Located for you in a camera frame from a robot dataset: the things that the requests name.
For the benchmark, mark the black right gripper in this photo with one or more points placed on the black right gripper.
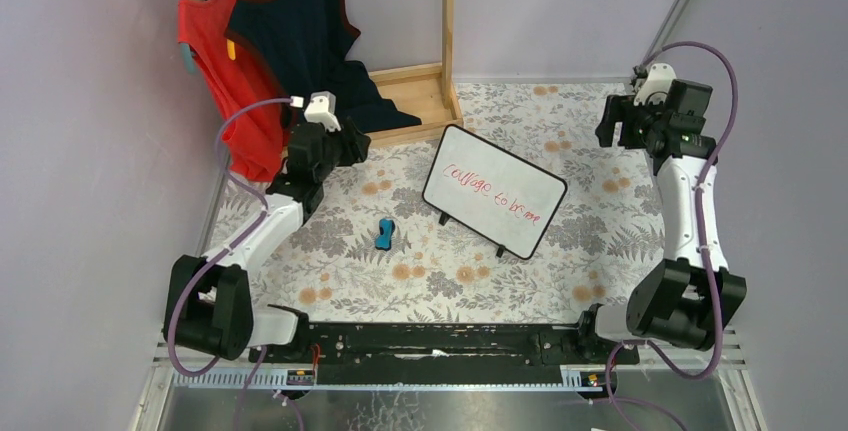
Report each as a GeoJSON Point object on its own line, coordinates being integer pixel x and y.
{"type": "Point", "coordinates": [614, 120]}

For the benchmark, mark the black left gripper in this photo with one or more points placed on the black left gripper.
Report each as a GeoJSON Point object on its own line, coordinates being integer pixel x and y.
{"type": "Point", "coordinates": [351, 143]}

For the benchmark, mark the blue whiteboard eraser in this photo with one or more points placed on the blue whiteboard eraser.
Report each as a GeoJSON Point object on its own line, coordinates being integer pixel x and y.
{"type": "Point", "coordinates": [386, 229]}

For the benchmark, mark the white whiteboard black frame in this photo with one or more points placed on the white whiteboard black frame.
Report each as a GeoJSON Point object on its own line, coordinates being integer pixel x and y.
{"type": "Point", "coordinates": [492, 191]}

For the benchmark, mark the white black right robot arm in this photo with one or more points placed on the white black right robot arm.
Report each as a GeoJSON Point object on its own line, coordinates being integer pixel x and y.
{"type": "Point", "coordinates": [690, 296]}

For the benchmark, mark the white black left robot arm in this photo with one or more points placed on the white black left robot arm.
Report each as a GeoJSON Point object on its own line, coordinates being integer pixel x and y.
{"type": "Point", "coordinates": [209, 307]}

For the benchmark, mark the red tank top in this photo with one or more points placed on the red tank top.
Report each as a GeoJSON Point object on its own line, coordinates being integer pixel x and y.
{"type": "Point", "coordinates": [256, 139]}

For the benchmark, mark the wooden clothes rack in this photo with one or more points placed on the wooden clothes rack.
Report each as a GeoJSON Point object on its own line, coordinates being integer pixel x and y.
{"type": "Point", "coordinates": [426, 91]}

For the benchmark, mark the navy tank top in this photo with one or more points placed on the navy tank top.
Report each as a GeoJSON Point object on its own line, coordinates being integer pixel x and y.
{"type": "Point", "coordinates": [303, 45]}

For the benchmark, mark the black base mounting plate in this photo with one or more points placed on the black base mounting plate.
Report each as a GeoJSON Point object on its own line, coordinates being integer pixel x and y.
{"type": "Point", "coordinates": [343, 342]}

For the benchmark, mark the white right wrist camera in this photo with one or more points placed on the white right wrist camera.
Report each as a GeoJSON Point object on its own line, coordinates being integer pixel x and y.
{"type": "Point", "coordinates": [651, 84]}

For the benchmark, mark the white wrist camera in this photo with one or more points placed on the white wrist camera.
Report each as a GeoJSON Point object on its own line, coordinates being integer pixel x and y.
{"type": "Point", "coordinates": [321, 110]}
{"type": "Point", "coordinates": [651, 84]}

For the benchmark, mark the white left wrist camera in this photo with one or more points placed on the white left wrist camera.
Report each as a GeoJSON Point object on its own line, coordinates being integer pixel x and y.
{"type": "Point", "coordinates": [321, 110]}

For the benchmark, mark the aluminium slotted rail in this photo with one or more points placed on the aluminium slotted rail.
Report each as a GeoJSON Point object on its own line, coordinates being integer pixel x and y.
{"type": "Point", "coordinates": [225, 378]}

